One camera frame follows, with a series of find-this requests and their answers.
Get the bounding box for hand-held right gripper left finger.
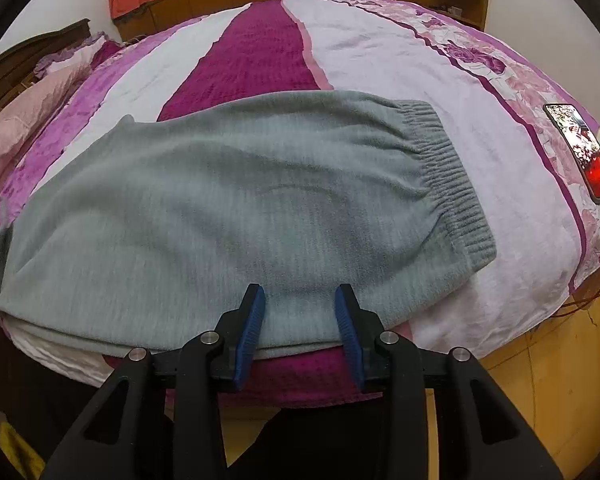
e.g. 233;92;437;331
40;283;267;480

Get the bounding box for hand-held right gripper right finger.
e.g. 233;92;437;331
334;283;563;480

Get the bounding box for grey pants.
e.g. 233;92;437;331
0;89;497;361

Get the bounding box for yellow cloth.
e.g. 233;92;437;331
0;422;46;480

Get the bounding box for purple and white bed sheet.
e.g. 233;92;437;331
0;0;600;408

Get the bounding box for smartphone with lit screen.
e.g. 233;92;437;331
543;103;600;204

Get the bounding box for pink ruffled quilt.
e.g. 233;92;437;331
0;65;88;201

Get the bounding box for purple ruffled pillow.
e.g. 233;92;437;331
34;32;123;81

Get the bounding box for dark wooden headboard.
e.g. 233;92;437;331
0;18;92;131

